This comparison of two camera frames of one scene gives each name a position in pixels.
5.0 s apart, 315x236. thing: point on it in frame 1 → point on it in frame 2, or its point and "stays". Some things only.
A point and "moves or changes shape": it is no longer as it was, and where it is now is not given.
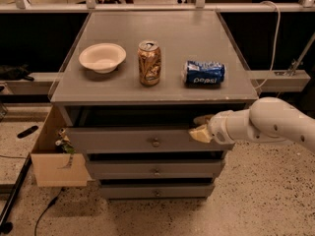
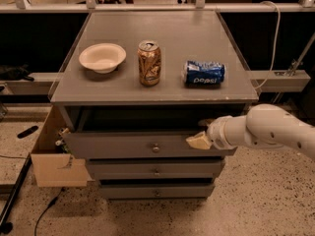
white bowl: (102, 58) stays
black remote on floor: (27, 132) stays
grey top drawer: (142, 140) moves or changes shape
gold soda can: (150, 62) stays
